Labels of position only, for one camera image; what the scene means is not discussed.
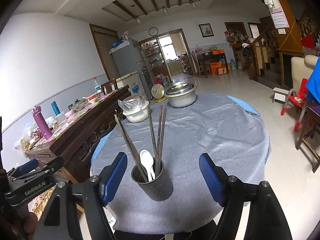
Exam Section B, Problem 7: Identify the round wall clock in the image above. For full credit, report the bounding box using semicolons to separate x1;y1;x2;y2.
148;27;159;36

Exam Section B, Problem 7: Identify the grey round tablecloth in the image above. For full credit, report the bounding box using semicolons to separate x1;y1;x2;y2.
107;94;270;235

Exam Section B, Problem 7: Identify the white chest freezer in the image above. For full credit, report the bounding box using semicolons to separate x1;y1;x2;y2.
116;72;148;99

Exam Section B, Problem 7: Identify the blue cloth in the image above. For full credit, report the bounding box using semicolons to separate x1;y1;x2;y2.
305;55;320;103

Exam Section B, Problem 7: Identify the aluminium pot with lid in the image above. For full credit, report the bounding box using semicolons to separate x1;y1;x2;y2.
164;82;197;108

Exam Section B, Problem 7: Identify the clear water bottle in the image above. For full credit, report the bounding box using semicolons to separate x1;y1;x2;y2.
93;77;102;93

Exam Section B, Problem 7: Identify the purple thermos bottle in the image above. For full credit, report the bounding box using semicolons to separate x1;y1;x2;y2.
31;106;53;140

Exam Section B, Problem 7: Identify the small electric fan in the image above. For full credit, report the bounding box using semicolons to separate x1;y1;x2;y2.
151;83;165;100

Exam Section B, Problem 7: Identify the dark wooden chopstick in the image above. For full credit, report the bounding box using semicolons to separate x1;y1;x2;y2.
114;114;149;182
158;106;167;175
147;104;157;157
155;105;163;176

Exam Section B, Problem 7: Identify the person's left hand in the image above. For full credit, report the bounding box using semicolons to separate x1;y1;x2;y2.
16;212;38;239

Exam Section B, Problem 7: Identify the grey metal utensil holder cup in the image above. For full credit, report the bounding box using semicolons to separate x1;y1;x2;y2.
131;161;174;202

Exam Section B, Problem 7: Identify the red plastic child chair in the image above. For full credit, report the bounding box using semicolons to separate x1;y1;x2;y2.
280;78;308;132

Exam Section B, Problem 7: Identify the grey refrigerator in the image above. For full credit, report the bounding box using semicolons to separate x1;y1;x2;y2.
109;38;154;100

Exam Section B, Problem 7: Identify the white bowl with plastic cover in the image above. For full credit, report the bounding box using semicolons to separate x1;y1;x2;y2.
118;95;149;123

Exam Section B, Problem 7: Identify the orange box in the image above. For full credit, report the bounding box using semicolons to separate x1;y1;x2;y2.
210;62;222;75

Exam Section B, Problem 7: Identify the teal thermos bottle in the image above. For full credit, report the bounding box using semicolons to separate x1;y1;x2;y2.
51;101;61;116

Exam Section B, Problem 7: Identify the dark wooden side table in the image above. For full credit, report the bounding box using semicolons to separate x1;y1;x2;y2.
194;50;229;77

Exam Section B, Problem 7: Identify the white small step stool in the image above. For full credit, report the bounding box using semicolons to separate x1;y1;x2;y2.
273;87;289;103

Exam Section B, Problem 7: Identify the wall calendar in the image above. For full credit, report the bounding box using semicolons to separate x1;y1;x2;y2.
264;0;290;29

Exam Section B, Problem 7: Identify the beige armchair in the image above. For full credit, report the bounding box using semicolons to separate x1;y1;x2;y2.
291;55;319;92

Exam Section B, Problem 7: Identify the gold patterned cloth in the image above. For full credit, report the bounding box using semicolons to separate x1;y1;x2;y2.
31;187;55;220

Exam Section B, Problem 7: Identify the white plastic spoon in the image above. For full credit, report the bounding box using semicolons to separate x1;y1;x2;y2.
139;150;156;181

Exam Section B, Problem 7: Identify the framed flower picture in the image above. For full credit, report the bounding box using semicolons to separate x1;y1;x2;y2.
199;23;214;38

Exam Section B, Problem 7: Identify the dark carved wooden sideboard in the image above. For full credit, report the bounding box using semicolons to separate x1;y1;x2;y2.
25;86;131;183

